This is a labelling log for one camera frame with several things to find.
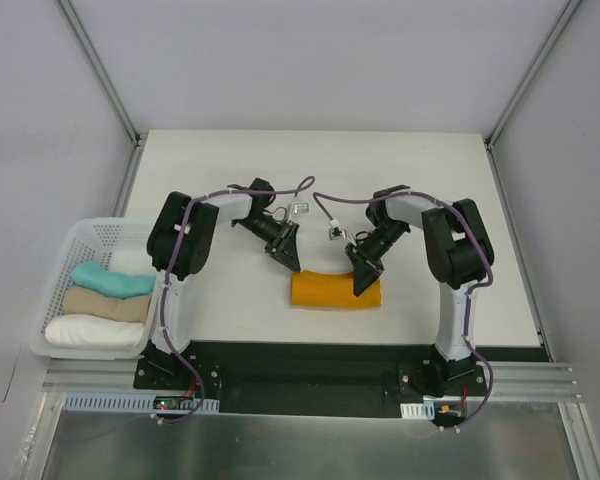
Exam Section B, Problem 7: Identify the orange t shirt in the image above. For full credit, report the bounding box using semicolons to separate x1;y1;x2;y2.
290;270;382;310

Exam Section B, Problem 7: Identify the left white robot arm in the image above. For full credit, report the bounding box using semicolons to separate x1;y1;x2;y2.
146;176;314;389

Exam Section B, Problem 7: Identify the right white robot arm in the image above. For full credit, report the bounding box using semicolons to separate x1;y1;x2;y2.
345;185;495;397

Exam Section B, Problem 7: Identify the white plastic basket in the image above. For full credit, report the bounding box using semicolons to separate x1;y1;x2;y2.
29;217;156;361

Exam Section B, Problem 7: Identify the teal rolled t shirt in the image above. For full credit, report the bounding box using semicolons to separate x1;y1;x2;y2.
70;261;155;299

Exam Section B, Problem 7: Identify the beige rolled t shirt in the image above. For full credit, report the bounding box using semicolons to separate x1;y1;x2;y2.
63;286;151;323

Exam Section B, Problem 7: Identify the white rolled t shirt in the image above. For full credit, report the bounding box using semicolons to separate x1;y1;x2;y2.
44;314;145;350

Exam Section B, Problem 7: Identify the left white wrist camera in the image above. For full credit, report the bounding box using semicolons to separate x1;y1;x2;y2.
289;202;310;216

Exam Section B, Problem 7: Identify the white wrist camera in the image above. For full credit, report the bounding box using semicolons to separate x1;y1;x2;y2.
289;202;310;216
328;219;351;243

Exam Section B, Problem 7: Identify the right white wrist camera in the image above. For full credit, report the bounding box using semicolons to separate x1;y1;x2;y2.
328;219;351;243

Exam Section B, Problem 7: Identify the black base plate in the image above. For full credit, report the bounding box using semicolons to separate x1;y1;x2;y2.
132;341;489;419

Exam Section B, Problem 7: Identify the right white cable duct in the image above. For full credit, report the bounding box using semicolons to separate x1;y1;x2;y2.
400;400;435;421

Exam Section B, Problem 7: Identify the white cable duct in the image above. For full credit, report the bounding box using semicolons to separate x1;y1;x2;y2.
63;393;220;415
400;400;435;421

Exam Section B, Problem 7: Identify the left aluminium frame post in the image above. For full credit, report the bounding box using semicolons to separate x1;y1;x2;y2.
54;0;147;147

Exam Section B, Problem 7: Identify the aluminium frame post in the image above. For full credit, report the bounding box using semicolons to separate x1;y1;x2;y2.
483;0;586;151
54;0;147;147

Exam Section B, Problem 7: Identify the left white cable duct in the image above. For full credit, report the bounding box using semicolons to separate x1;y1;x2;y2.
63;393;220;415

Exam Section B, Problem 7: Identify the right aluminium frame post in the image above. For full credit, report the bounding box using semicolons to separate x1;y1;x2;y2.
483;0;586;151

